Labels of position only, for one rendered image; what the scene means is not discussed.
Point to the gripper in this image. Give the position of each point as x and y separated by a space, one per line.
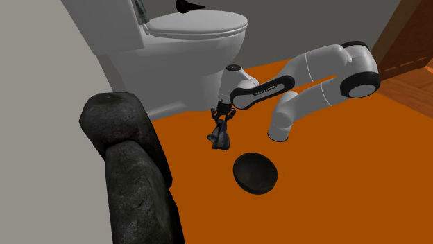
224 107

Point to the dark grey figure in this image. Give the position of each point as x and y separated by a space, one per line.
220 138

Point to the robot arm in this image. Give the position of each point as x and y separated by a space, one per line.
314 64

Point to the black bowl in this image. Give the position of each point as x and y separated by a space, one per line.
254 173

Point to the white toilet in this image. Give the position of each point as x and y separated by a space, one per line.
176 60

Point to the dark stone sculpture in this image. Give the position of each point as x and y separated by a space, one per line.
132 175

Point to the black funnel-shaped object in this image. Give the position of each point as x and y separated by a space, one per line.
185 5

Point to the teal striped stick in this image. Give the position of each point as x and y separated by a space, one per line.
142 10

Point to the brown wooden door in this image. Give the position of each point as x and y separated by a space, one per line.
406 37

